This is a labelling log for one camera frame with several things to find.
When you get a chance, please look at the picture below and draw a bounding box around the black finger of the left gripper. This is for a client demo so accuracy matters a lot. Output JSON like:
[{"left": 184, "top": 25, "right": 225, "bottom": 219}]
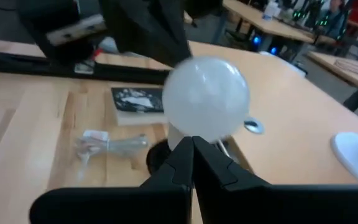
[
  {"left": 99, "top": 0, "right": 180, "bottom": 68},
  {"left": 144, "top": 0, "right": 193, "bottom": 67}
]

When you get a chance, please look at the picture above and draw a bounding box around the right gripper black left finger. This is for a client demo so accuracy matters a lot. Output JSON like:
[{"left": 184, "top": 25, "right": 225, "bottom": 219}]
[{"left": 29, "top": 136, "right": 195, "bottom": 224}]

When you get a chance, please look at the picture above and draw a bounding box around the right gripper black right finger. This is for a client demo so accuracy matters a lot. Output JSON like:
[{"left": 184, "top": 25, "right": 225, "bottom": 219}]
[{"left": 193, "top": 136, "right": 358, "bottom": 224}]

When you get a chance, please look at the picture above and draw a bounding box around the wooden-base lamp with black socket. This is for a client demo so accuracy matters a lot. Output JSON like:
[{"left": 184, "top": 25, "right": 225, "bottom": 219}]
[{"left": 145, "top": 138, "right": 175, "bottom": 175}]

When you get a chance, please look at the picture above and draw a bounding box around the white lightbulb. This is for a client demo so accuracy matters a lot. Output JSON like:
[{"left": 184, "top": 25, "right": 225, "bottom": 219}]
[{"left": 162, "top": 55, "right": 251, "bottom": 151}]

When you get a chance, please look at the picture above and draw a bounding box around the clear plastic wrapper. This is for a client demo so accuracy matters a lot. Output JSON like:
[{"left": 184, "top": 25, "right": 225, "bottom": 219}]
[{"left": 75, "top": 129, "right": 150, "bottom": 183}]

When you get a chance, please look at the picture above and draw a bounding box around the black paperback book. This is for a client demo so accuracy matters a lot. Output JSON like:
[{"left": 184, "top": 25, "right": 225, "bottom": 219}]
[{"left": 110, "top": 86, "right": 168, "bottom": 127}]

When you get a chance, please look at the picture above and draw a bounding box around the light brown office desk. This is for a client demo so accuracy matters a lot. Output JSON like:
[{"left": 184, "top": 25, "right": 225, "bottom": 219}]
[{"left": 94, "top": 40, "right": 358, "bottom": 186}]

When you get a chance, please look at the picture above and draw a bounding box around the long wooden workbench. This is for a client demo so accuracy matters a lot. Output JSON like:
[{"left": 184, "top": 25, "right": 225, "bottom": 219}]
[{"left": 222, "top": 0, "right": 315, "bottom": 44}]

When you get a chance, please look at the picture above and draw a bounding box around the white plastic canister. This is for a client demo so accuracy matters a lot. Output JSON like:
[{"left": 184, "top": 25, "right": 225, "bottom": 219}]
[{"left": 262, "top": 1, "right": 279, "bottom": 21}]

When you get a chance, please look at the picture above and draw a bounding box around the white tower fan round base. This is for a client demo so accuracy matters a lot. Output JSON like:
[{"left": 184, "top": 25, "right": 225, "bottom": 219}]
[{"left": 330, "top": 130, "right": 358, "bottom": 185}]

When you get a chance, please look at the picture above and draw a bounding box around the person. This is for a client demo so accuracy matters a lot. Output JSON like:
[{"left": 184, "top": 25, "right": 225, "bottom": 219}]
[{"left": 328, "top": 0, "right": 351, "bottom": 35}]

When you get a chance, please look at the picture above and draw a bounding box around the round desk cable grommet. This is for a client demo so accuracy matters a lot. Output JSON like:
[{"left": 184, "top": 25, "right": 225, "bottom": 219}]
[{"left": 243, "top": 116, "right": 265, "bottom": 136}]

